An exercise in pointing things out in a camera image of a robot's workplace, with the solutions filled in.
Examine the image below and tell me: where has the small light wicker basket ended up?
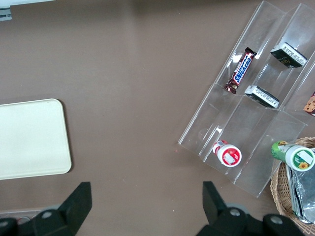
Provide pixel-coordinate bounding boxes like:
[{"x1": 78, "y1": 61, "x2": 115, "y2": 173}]
[{"x1": 270, "y1": 137, "x2": 315, "y2": 236}]

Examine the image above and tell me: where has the black chocolate box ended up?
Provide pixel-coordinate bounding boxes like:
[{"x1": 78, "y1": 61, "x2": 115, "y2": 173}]
[
  {"x1": 244, "y1": 85, "x2": 280, "y2": 109},
  {"x1": 270, "y1": 42, "x2": 308, "y2": 70}
]

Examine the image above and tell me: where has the clear acrylic tiered display stand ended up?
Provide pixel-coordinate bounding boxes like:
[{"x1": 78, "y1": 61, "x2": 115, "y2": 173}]
[{"x1": 177, "y1": 0, "x2": 315, "y2": 199}]

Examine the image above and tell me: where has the silver foil package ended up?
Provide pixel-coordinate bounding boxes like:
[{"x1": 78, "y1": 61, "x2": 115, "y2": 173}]
[{"x1": 286, "y1": 147, "x2": 315, "y2": 225}]

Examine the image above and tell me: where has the green-capped drink bottle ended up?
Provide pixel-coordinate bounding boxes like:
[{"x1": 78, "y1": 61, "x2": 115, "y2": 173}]
[{"x1": 271, "y1": 140, "x2": 315, "y2": 172}]

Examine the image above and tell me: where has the chocolate chip cookie package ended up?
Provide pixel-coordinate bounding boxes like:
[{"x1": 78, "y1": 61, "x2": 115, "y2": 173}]
[{"x1": 303, "y1": 91, "x2": 315, "y2": 117}]

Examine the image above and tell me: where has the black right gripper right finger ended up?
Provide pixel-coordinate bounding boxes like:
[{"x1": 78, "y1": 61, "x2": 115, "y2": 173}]
[{"x1": 196, "y1": 181, "x2": 249, "y2": 236}]

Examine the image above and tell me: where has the Snickers chocolate bar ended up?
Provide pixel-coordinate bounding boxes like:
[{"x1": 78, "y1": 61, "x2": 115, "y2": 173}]
[{"x1": 223, "y1": 47, "x2": 258, "y2": 95}]

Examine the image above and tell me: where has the red-capped white yogurt bottle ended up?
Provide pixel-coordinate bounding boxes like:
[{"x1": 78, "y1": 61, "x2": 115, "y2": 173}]
[{"x1": 212, "y1": 140, "x2": 243, "y2": 167}]

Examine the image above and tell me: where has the cream rectangular plastic tray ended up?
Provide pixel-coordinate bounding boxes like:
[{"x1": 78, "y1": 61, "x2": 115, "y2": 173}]
[{"x1": 0, "y1": 98, "x2": 72, "y2": 181}]

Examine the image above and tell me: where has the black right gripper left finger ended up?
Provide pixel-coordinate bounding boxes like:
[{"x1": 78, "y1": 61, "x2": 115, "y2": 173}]
[{"x1": 31, "y1": 181, "x2": 93, "y2": 236}]

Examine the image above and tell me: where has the grey aluminium rail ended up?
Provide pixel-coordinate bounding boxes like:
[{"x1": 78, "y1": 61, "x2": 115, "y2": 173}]
[{"x1": 0, "y1": 6, "x2": 12, "y2": 22}]

